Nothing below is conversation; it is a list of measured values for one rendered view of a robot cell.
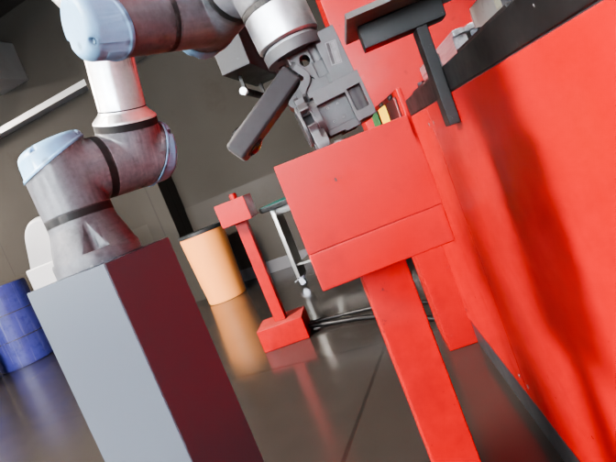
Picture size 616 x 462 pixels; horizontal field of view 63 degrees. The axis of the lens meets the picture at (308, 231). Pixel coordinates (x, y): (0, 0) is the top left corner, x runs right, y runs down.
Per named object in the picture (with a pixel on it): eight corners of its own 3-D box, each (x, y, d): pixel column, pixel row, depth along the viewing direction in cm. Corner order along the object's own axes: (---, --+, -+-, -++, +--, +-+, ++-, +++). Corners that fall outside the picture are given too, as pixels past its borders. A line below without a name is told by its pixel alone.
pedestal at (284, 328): (270, 339, 281) (213, 201, 272) (312, 324, 278) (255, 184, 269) (265, 353, 262) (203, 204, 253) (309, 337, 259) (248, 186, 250)
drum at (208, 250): (257, 282, 472) (230, 217, 465) (237, 298, 433) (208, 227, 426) (219, 294, 487) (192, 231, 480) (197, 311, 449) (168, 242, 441)
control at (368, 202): (316, 261, 77) (272, 150, 75) (414, 223, 76) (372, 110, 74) (323, 291, 57) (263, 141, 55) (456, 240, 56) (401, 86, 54)
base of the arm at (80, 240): (38, 289, 86) (13, 235, 85) (98, 263, 100) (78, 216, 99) (104, 263, 80) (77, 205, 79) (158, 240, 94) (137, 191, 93)
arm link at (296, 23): (241, 16, 54) (248, 37, 63) (260, 55, 55) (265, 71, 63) (303, -17, 54) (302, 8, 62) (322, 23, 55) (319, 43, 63)
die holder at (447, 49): (429, 96, 165) (419, 68, 164) (446, 89, 165) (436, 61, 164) (465, 70, 116) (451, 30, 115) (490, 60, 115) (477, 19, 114)
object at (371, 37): (398, 146, 92) (357, 32, 90) (475, 115, 90) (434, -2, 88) (401, 145, 88) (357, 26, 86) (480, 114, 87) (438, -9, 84)
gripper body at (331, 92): (379, 117, 56) (332, 16, 55) (310, 152, 56) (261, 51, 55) (370, 125, 63) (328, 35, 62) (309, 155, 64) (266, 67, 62)
